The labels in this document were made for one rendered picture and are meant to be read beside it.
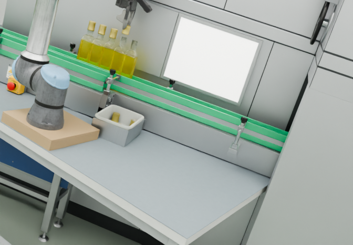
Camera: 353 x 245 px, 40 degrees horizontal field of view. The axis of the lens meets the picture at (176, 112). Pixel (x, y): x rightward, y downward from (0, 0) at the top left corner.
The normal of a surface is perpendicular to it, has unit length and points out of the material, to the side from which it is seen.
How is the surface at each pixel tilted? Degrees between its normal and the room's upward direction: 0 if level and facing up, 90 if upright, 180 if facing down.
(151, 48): 90
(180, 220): 0
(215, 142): 90
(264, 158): 90
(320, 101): 90
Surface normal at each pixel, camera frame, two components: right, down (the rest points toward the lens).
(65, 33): -0.25, 0.23
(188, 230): 0.29, -0.91
